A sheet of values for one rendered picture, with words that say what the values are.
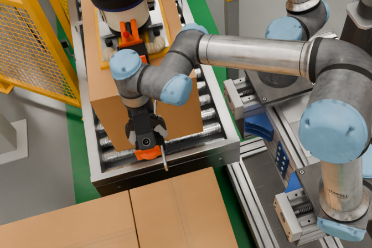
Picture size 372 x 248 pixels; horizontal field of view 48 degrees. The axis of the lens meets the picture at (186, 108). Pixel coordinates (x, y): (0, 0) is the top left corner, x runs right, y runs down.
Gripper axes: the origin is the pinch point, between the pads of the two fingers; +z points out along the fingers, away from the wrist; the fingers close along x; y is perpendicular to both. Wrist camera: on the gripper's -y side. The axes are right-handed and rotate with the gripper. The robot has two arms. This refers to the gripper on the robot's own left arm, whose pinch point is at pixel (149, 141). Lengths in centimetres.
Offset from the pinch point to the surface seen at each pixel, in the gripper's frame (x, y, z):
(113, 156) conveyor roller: 23, 36, 68
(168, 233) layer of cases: 4, -6, 68
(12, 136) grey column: 95, 95, 115
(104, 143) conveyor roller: 27, 45, 68
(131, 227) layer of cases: 19, 0, 68
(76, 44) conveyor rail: 35, 110, 62
